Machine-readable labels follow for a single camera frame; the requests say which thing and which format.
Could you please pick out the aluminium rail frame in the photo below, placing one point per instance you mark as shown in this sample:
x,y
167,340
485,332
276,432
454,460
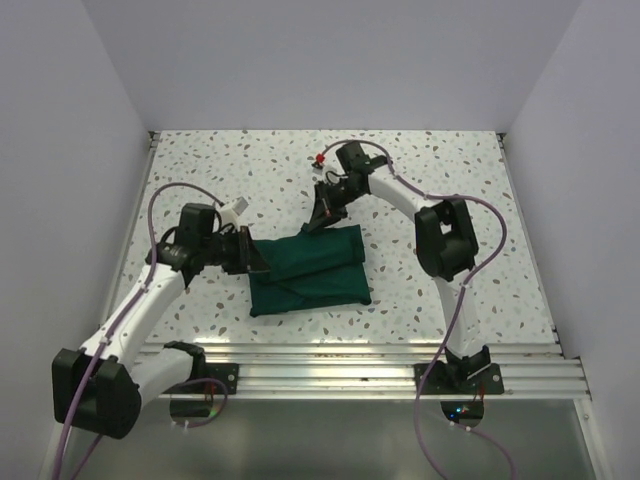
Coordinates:
x,y
330,392

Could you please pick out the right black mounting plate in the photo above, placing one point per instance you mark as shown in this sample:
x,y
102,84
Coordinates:
x,y
488,382

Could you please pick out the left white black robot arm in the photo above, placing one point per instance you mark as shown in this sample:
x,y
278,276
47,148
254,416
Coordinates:
x,y
99,387

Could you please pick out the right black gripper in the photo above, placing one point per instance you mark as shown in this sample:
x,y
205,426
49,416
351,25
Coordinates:
x,y
325,212

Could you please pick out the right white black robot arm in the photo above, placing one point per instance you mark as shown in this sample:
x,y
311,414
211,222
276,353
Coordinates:
x,y
446,249

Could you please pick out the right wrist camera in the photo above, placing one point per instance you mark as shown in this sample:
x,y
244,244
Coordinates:
x,y
351,156

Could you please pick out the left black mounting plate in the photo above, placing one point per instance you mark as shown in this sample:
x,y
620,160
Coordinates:
x,y
225,375

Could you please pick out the green surgical cloth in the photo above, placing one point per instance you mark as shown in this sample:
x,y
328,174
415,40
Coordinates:
x,y
308,271

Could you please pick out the black mounting plate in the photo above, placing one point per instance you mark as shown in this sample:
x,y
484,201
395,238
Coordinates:
x,y
225,375
488,382

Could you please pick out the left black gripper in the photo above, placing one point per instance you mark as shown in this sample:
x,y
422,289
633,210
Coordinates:
x,y
248,258

